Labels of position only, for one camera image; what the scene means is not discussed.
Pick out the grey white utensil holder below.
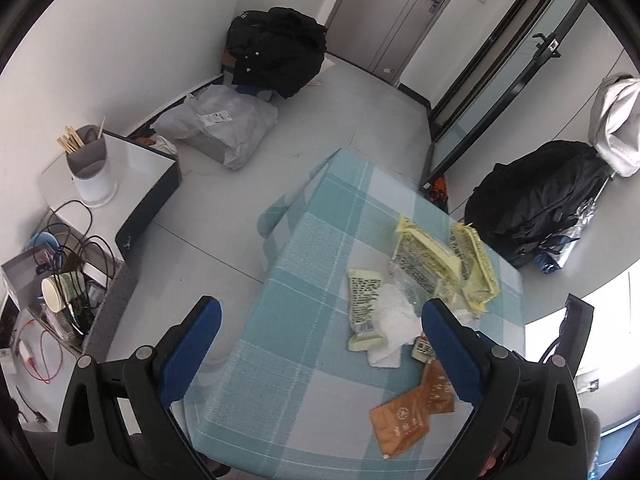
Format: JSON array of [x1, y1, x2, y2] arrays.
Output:
[[65, 124, 118, 208]]

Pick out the paper cup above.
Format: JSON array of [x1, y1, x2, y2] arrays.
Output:
[[41, 271, 76, 313]]

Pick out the grey plastic parcel bag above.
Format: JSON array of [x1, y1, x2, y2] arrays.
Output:
[[151, 85, 279, 171]]

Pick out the grey door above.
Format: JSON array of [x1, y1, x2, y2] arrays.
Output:
[[325, 0, 481, 86]]

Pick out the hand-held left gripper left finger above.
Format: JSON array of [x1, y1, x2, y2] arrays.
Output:
[[52, 295, 223, 480]]

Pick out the black jacket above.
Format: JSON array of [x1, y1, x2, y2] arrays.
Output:
[[226, 6, 328, 100]]

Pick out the orange black tool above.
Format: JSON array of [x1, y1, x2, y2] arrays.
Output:
[[425, 176, 451, 211]]

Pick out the black glass door handle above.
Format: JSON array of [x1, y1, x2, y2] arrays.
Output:
[[532, 32, 563, 61]]

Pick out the black backpack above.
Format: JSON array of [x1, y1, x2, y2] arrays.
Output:
[[464, 140, 613, 268]]

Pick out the silver blue foil bag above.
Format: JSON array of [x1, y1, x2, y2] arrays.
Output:
[[532, 195, 601, 273]]

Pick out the silver grey jacket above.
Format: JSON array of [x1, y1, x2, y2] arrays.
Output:
[[589, 74, 640, 178]]

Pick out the red cable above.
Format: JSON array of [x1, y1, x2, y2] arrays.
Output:
[[15, 320, 68, 386]]

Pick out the grey carton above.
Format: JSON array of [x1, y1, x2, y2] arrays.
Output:
[[0, 250, 56, 311]]

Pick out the narrow yellow printed wrapper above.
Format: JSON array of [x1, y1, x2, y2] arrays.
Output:
[[448, 221, 501, 313]]

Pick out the blue bowl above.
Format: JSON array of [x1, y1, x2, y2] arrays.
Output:
[[25, 232, 63, 266]]

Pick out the small orange sachet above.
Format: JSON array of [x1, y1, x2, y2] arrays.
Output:
[[419, 360, 455, 413]]

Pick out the white box with dark side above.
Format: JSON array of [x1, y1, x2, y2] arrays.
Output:
[[40, 130, 181, 261]]

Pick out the black chair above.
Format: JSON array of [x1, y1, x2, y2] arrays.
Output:
[[542, 294, 596, 381]]

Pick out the teal checked tablecloth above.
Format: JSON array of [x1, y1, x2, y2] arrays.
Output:
[[185, 147, 525, 480]]

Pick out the bundle of wooden chopsticks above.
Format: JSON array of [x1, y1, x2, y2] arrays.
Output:
[[56, 116, 107, 153]]

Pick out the glass door with black frame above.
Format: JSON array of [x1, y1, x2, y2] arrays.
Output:
[[420, 0, 591, 196]]

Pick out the brown cardboard box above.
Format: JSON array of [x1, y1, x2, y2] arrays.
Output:
[[132, 132, 177, 156]]

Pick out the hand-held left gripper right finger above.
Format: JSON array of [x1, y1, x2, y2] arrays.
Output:
[[421, 298, 591, 480]]

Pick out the tangle of black cables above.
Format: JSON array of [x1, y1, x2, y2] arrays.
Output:
[[30, 200, 121, 341]]

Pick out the large orange sachet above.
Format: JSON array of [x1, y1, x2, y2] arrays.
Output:
[[369, 389, 435, 458]]

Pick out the large yellow printed wrapper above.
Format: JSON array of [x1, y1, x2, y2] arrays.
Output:
[[387, 213, 463, 311]]

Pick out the pale green snack wrapper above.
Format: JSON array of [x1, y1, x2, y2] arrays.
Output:
[[346, 268, 387, 353]]

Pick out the crumpled white tissue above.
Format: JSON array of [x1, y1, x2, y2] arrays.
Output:
[[367, 282, 426, 370]]

